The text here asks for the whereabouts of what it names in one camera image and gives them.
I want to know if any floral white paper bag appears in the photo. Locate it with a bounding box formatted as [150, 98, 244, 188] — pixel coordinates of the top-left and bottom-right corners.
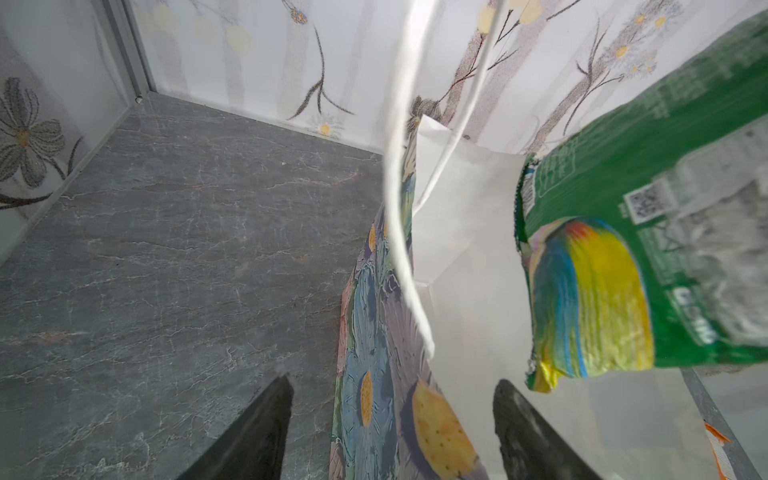
[329, 1, 730, 479]

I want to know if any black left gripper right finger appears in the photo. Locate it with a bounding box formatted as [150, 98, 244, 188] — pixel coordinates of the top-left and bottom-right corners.
[493, 379, 599, 479]

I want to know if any orange fruit snack packet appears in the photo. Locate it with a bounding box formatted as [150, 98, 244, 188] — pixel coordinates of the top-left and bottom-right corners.
[704, 422, 737, 480]

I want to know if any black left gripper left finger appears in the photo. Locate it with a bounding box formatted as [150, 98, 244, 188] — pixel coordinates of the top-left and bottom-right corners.
[179, 375, 294, 480]

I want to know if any green snack packet front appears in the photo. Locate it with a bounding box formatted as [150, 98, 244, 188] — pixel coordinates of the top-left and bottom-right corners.
[515, 12, 767, 393]

